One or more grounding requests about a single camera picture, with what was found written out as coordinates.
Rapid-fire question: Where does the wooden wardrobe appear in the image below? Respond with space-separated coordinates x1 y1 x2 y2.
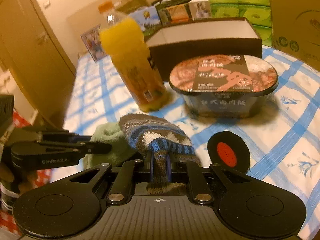
0 0 77 128

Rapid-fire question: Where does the green tissue multipack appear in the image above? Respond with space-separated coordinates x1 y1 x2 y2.
206 0 273 48

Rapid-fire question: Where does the brown cardboard box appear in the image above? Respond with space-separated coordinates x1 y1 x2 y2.
116 0 149 14

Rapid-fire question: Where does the red patterned cloth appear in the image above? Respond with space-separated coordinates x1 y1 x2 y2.
0 110 52 237

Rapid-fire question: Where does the person's left hand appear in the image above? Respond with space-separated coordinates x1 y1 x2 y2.
0 162 39 194

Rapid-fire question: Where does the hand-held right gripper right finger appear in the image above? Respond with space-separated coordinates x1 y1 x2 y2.
167 155 248 205

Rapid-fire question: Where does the large cardboard box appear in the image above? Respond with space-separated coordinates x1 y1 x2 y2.
265 0 320 67

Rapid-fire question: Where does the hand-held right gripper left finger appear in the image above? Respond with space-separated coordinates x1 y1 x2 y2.
69 152 154 204

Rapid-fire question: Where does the black round pad red centre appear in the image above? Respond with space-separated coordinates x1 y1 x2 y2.
207 131 251 173

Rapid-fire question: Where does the brown box with white inside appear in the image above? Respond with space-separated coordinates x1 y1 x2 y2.
146 17 262 82

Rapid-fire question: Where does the orange juice bottle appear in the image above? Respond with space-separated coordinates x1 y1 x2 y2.
98 1 173 113

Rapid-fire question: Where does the green towel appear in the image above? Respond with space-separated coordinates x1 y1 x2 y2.
85 122 140 167

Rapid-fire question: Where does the blue checked sheet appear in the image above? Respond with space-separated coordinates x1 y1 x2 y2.
50 45 320 240

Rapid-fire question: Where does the white product box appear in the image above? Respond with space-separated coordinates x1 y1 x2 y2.
189 0 212 20

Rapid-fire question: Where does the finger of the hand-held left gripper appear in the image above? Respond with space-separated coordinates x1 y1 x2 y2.
37 140 112 156
14 126 92 143

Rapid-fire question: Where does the milk carton with cow print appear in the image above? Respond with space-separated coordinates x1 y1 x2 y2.
130 6 162 37

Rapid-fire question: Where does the black instant meal bowl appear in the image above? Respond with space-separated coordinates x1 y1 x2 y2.
169 54 279 118

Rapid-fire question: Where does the blue milk carton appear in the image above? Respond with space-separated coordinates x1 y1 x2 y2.
80 25 107 62

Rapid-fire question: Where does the striped knitted sock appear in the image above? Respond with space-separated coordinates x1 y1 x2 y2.
119 114 202 197

